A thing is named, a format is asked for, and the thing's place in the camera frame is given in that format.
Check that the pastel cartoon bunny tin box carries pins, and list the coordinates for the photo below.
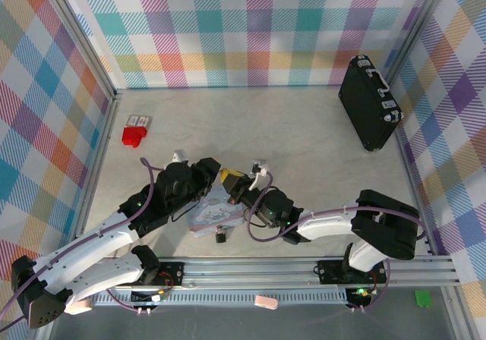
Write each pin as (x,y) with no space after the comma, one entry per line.
(212,215)

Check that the small black padlock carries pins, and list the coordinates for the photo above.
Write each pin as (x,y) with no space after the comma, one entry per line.
(220,237)

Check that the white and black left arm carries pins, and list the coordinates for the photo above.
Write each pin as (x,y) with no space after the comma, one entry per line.
(95,241)

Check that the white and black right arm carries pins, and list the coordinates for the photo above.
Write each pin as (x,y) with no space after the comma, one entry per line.
(326,222)

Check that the red plastic block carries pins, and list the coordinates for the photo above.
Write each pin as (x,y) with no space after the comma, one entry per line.
(133,136)

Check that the small card pack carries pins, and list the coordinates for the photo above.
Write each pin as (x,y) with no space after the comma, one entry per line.
(139,120)

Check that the small circuit board with LED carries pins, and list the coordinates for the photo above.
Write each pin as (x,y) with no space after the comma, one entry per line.
(360,292)
(157,298)

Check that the black briefcase with silver latches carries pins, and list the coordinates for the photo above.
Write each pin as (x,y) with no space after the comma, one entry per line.
(364,101)

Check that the green plastic block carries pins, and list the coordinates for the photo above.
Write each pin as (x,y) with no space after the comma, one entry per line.
(422,299)

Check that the long aluminium base rail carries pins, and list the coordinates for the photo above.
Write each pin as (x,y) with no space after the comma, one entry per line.
(247,269)

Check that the aluminium side rail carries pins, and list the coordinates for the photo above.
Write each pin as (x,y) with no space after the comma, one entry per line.
(100,146)
(412,180)

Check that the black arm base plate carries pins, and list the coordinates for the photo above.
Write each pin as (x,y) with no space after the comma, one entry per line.
(171,273)
(330,271)

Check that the aluminium frame post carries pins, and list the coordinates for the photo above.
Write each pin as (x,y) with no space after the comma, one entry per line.
(414,32)
(86,44)

